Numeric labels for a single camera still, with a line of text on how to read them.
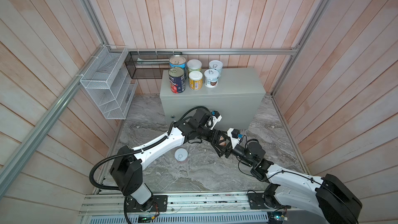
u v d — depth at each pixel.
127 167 0.42
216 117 0.70
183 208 0.73
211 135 0.67
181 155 0.84
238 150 0.68
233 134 0.64
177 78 0.67
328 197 0.42
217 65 0.78
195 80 0.70
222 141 0.71
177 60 0.73
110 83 0.76
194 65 0.75
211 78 0.73
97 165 0.39
